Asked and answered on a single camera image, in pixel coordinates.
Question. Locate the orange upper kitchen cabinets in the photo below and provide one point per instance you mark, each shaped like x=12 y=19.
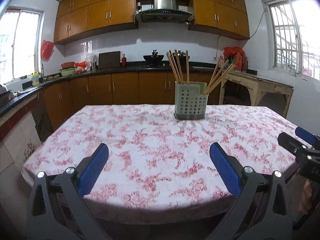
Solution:
x=77 y=19

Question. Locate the green perforated utensil holder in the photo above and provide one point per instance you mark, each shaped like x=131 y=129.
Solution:
x=190 y=101

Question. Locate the steel range hood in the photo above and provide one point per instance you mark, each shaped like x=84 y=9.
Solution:
x=165 y=11

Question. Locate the black wok left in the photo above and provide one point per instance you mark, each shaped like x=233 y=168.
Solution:
x=154 y=59

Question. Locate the yellow dish soap bottle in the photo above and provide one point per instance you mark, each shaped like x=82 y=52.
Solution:
x=35 y=79

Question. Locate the red bags and bottles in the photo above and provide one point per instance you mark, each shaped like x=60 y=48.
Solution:
x=236 y=56

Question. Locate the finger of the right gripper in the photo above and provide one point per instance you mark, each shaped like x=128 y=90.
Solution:
x=308 y=137
x=290 y=143

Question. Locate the red and green bowls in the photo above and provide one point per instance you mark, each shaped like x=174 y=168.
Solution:
x=67 y=69

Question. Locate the right window with bars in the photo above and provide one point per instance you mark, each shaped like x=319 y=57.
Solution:
x=294 y=27

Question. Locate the dark cutting board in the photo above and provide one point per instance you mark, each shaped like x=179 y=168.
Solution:
x=109 y=60

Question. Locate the brown lower kitchen cabinets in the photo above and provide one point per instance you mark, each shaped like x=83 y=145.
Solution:
x=65 y=98

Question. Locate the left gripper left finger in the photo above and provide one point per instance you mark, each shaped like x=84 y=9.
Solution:
x=56 y=207

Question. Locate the red plastic bag hanging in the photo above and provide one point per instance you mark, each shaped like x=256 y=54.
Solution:
x=47 y=49

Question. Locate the wooden chopstick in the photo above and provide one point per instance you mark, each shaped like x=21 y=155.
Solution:
x=172 y=58
x=215 y=71
x=207 y=91
x=179 y=67
x=217 y=80
x=223 y=75
x=171 y=66
x=187 y=66

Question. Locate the floral pink white tablecloth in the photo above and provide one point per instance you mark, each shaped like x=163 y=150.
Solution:
x=157 y=162

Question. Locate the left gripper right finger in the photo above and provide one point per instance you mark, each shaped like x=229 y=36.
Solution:
x=261 y=209

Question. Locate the red bottle on counter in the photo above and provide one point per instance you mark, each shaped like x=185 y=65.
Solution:
x=123 y=60

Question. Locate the cream marble top side table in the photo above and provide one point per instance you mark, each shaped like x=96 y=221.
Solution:
x=249 y=90

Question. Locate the left window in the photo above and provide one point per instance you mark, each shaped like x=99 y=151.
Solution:
x=20 y=41

